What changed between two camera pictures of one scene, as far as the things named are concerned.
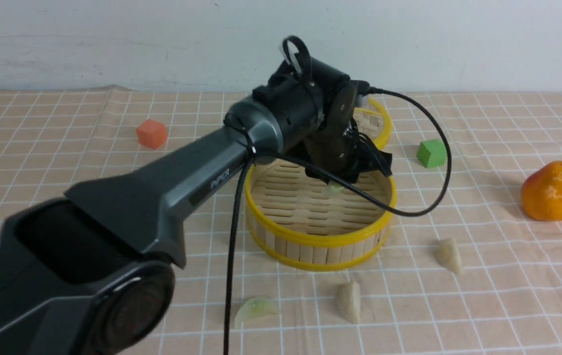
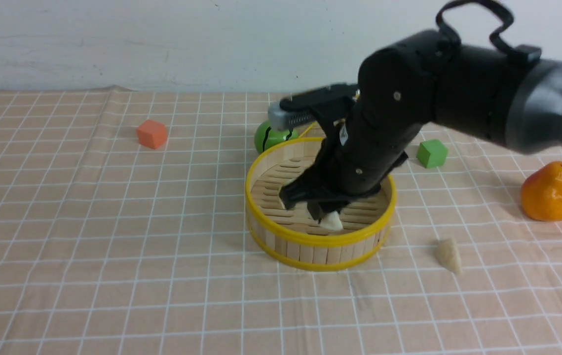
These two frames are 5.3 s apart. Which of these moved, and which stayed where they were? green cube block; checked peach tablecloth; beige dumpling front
Moved: beige dumpling front
Stayed: green cube block; checked peach tablecloth
